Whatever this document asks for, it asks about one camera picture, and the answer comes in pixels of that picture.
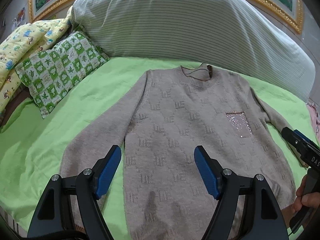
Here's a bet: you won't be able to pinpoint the beige knitted sweater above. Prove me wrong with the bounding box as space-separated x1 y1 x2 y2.
60 63 296 239

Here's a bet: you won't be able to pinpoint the person's right hand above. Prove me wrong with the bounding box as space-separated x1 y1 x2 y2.
292 175 320 213

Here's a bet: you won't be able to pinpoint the pink cloth at bedside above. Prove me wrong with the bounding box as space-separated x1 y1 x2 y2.
306 103 320 142

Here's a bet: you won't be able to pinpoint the green bed sheet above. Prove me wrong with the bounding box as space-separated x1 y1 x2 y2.
1 57 318 239

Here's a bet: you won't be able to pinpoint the green white checkered pillow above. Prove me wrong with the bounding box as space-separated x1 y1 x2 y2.
15 30 109 118

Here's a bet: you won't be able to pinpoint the white striped large pillow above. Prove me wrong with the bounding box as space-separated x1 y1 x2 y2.
71 0 316 101

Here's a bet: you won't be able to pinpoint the yellow cartoon print quilt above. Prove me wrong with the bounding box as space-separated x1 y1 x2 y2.
1 8 72 112

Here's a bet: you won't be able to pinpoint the small wall stickers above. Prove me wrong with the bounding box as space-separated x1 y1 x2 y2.
12 7 25 29

